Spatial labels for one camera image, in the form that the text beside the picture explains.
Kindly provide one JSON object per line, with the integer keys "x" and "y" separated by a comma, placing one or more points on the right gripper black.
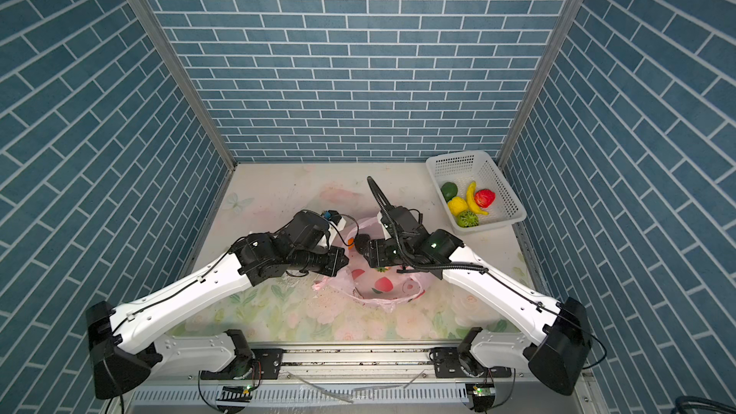
{"x": 377, "y": 252}

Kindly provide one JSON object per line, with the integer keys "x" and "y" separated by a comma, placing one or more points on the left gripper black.
{"x": 333, "y": 266}

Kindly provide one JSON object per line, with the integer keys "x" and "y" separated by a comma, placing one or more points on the pink plastic fruit bag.
{"x": 383, "y": 288}

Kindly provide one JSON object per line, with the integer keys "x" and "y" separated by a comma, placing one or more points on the yellow lemon toy fruit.
{"x": 457, "y": 206}

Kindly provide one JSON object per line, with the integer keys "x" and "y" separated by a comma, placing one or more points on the light green bumpy toy fruit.
{"x": 467, "y": 219}

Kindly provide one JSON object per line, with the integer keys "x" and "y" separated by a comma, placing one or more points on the yellow banana toy fruit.
{"x": 469, "y": 199}

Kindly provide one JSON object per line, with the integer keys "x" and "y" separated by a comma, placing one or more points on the red strawberry toy fruit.
{"x": 484, "y": 198}

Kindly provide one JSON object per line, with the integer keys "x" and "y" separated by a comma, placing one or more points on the white plastic mesh basket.
{"x": 467, "y": 166}

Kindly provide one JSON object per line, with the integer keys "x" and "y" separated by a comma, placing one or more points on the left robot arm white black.
{"x": 128, "y": 343}

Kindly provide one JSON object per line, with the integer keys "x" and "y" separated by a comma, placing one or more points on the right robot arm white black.
{"x": 558, "y": 335}

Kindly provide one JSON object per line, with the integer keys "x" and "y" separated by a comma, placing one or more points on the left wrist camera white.
{"x": 335, "y": 219}

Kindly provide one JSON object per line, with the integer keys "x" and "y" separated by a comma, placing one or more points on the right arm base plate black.
{"x": 450, "y": 363}

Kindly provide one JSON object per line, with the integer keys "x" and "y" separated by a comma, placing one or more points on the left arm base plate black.
{"x": 262, "y": 365}

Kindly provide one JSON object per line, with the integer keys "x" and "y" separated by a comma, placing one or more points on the white slotted cable duct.
{"x": 301, "y": 394}

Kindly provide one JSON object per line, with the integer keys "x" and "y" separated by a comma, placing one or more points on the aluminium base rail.
{"x": 356, "y": 362}

